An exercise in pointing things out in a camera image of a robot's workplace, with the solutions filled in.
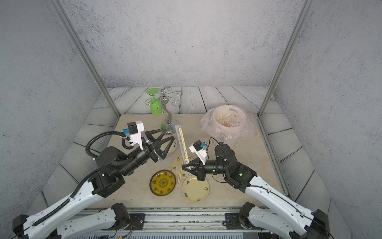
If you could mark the cream floral plate front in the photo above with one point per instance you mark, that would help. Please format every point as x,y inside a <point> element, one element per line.
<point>194,190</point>

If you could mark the white bucket with pink bag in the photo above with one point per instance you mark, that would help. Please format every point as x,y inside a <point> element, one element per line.
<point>227,122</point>

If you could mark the cream floral plate middle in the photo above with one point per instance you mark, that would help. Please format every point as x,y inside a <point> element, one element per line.
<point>176,167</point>

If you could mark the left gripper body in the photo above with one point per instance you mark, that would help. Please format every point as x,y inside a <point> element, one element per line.
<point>152,157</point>

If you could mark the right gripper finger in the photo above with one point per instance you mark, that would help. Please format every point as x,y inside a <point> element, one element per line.
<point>194,163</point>
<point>189,172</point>

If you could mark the cream floral plate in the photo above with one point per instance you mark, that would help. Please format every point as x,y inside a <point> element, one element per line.
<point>194,190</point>
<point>176,167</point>

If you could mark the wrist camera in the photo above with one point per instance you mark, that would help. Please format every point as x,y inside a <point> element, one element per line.
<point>133,135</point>
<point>201,150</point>

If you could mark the aluminium frame post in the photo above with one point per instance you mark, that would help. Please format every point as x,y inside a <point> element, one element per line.
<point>286,55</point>
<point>69,29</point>

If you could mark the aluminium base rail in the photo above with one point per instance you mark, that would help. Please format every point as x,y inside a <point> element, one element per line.
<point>188,220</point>

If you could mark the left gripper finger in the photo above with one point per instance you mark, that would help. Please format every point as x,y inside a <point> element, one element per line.
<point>162,141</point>
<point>155,135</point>

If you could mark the silver metal hook stand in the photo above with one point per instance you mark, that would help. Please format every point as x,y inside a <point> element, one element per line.
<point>170,102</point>

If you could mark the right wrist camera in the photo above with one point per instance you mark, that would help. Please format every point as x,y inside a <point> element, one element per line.
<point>201,150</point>

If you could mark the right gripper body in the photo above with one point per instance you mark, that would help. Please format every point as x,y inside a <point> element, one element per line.
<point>202,172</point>

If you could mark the chopsticks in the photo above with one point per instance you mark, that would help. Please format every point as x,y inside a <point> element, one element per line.
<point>182,144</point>

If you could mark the yellow patterned plate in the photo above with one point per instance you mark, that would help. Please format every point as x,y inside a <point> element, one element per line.
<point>162,183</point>

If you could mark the left aluminium frame post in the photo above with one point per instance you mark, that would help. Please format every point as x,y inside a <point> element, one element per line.
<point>69,29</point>

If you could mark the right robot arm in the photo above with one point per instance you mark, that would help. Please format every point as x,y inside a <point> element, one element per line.
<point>288,219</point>

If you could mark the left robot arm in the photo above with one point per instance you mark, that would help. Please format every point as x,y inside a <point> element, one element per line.
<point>112,166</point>

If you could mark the cream plate with black spot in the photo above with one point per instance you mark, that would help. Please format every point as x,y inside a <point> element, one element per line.
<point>173,146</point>

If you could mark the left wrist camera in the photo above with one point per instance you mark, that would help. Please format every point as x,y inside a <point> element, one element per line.
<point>133,135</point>

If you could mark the right aluminium frame post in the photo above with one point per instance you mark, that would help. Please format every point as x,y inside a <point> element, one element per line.
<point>286,55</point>

